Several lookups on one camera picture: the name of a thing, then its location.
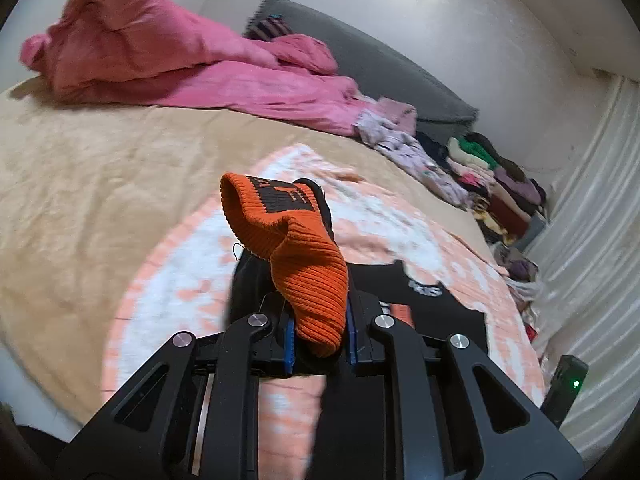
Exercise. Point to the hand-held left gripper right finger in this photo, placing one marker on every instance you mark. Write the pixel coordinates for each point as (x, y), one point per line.
(352, 341)

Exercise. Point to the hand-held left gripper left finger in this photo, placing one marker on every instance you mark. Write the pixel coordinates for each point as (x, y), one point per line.
(287, 346)

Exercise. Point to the black t-shirt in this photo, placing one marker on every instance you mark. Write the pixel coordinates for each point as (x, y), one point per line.
(310, 270)

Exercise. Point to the pile of mixed clothes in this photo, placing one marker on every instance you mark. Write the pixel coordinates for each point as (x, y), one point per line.
(500, 185)

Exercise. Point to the orange and white patterned blanket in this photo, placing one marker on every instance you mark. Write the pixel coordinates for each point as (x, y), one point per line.
(175, 285)

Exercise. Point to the white curtain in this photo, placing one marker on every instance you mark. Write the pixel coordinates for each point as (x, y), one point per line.
(590, 260)

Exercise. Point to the lilac printed garment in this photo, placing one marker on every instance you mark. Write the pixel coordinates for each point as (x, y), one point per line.
(400, 149)

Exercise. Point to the pink fluffy garment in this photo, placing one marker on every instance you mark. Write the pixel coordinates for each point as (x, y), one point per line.
(397, 112)

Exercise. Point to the beige bed sheet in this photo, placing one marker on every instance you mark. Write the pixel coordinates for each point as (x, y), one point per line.
(100, 185)

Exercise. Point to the pink duvet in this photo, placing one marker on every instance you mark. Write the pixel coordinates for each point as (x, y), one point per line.
(150, 60)

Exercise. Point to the dark striped pillow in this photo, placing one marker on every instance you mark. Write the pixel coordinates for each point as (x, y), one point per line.
(272, 27)

